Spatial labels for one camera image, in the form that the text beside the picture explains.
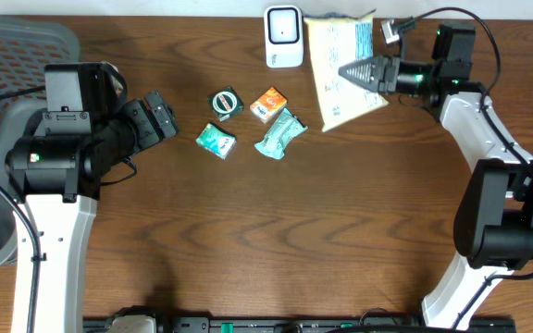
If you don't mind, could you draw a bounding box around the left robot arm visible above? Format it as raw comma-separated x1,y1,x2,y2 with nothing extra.
6,62,179,332

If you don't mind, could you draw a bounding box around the orange small snack box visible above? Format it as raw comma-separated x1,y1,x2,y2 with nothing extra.
250,87,288,124

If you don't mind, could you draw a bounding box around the white barcode scanner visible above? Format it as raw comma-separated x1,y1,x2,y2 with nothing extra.
263,5,304,68

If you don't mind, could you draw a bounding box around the teal long snack packet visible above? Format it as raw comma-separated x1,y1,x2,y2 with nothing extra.
254,108,307,160

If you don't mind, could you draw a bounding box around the yellow snack chip bag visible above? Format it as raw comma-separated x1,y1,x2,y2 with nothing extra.
304,11,388,132

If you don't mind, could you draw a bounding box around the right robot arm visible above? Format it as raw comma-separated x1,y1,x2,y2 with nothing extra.
338,22,533,331

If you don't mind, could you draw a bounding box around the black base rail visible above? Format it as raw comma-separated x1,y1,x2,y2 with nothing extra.
83,304,517,333

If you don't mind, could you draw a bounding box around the dark green round-label box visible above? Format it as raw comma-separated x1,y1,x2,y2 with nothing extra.
207,86,244,122

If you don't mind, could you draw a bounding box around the teal small snack packet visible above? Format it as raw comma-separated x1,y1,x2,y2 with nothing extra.
195,123,237,159

